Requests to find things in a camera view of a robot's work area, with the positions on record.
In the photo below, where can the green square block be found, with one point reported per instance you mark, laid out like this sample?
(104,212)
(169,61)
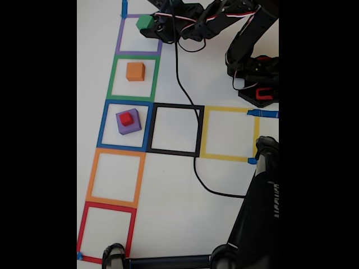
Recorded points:
(143,22)

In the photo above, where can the orange square block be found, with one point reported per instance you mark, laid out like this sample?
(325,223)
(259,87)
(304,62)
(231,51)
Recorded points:
(135,71)

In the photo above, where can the small red cube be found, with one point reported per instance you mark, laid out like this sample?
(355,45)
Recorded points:
(125,119)

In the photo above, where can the large purple square block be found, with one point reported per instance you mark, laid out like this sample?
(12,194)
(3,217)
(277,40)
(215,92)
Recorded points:
(131,129)

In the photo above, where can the blue tape strip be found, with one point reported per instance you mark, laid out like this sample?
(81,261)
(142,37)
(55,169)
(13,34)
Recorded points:
(252,161)
(266,114)
(124,7)
(79,255)

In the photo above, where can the black tripod stand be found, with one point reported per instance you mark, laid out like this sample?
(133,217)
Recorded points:
(252,224)

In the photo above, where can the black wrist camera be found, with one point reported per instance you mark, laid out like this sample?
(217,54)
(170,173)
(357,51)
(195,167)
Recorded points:
(165,30)

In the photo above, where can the purple square frame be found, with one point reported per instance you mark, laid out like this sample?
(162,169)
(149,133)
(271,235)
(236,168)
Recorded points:
(138,52)

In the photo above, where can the green square frame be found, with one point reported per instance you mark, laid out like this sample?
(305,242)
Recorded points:
(130,98)

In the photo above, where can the blue square frame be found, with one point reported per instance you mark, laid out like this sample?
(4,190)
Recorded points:
(123,147)

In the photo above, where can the black square frame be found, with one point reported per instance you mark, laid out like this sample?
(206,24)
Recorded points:
(174,153)

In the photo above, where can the yellow square frame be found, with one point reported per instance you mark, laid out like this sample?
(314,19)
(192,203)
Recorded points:
(224,157)

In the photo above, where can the orange square frame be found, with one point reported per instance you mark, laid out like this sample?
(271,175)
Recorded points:
(112,202)

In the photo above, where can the red square frame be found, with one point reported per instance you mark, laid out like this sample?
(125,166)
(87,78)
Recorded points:
(108,206)

